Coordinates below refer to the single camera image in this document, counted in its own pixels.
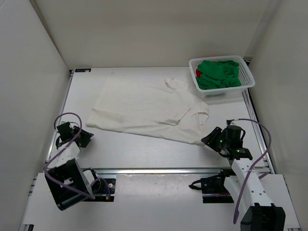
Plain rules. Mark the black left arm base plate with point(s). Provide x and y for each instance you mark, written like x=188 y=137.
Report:
x=104 y=186

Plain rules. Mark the aluminium right table rail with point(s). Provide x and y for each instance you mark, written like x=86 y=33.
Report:
x=258 y=130

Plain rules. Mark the white front cover board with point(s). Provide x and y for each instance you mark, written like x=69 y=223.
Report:
x=142 y=203

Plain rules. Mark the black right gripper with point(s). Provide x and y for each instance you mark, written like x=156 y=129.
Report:
x=210 y=140

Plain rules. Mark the white plastic basket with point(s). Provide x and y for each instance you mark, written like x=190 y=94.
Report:
x=245 y=76

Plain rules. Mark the red t shirt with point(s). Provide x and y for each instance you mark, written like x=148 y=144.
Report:
x=198 y=73

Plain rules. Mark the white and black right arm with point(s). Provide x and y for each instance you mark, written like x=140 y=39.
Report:
x=253 y=207

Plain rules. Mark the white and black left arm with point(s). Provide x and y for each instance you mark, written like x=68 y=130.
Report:
x=68 y=183

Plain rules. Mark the dark blue table label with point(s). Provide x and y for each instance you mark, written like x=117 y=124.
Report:
x=82 y=70

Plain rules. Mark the green t shirt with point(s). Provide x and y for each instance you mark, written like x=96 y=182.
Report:
x=218 y=75

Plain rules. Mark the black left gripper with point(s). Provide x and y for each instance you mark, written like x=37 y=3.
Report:
x=86 y=136

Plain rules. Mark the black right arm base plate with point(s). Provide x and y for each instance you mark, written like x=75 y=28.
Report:
x=213 y=189

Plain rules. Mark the white t shirt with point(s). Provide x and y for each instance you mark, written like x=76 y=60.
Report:
x=164 y=110

